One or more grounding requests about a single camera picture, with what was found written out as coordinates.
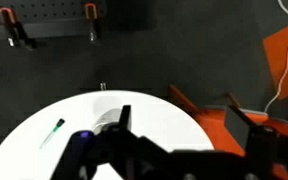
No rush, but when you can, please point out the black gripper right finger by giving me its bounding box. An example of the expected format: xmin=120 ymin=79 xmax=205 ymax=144
xmin=223 ymin=104 xmax=270 ymax=153

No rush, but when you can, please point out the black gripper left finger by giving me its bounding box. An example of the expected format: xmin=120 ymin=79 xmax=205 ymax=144
xmin=118 ymin=104 xmax=132 ymax=132

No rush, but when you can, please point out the green marker pen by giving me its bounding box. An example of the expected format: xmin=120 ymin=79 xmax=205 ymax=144
xmin=39 ymin=118 xmax=66 ymax=150

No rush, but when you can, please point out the plain orange chair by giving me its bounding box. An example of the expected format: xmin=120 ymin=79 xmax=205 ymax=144
xmin=168 ymin=84 xmax=288 ymax=180

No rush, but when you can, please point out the large round white table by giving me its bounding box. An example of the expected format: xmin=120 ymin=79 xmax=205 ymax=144
xmin=0 ymin=89 xmax=216 ymax=180

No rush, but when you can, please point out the orange black bar clamp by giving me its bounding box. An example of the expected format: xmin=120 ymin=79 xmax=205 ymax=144
xmin=0 ymin=7 xmax=37 ymax=51
xmin=83 ymin=3 xmax=104 ymax=45

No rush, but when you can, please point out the black perforated breadboard plate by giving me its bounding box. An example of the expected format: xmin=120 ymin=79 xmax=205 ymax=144
xmin=0 ymin=0 xmax=108 ymax=39

